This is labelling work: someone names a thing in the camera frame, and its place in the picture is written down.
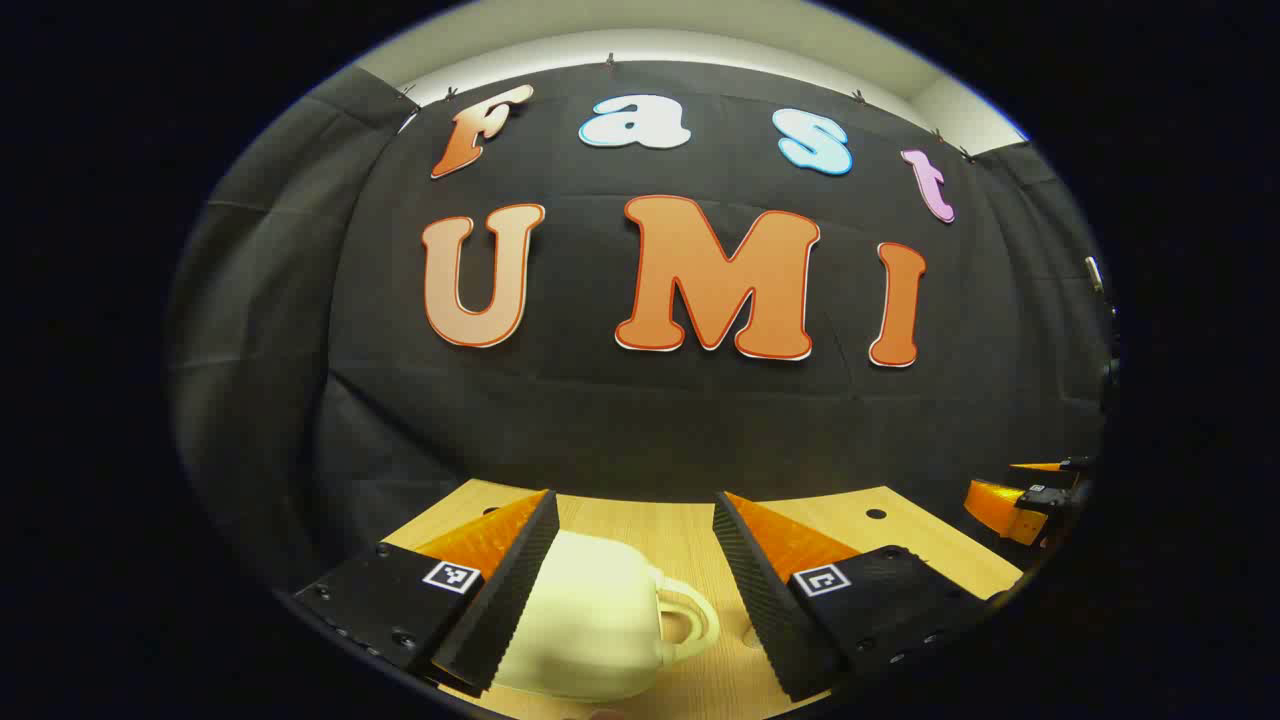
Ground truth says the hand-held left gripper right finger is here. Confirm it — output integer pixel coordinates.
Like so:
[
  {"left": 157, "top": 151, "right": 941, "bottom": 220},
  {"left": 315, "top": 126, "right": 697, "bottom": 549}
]
[{"left": 712, "top": 490, "right": 1001, "bottom": 704}]

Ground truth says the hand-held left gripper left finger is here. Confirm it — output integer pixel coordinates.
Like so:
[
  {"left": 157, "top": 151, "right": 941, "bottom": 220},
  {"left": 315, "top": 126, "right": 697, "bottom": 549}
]
[{"left": 293, "top": 489, "right": 561, "bottom": 698}]

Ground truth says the black backdrop cloth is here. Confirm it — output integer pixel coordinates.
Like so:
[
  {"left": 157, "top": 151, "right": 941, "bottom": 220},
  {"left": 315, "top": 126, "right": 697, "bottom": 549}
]
[{"left": 165, "top": 58, "right": 1117, "bottom": 601}]

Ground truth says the pale yellow suitcase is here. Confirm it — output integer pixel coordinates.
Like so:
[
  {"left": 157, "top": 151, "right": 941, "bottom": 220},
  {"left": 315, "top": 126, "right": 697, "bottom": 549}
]
[{"left": 490, "top": 530, "right": 721, "bottom": 703}]

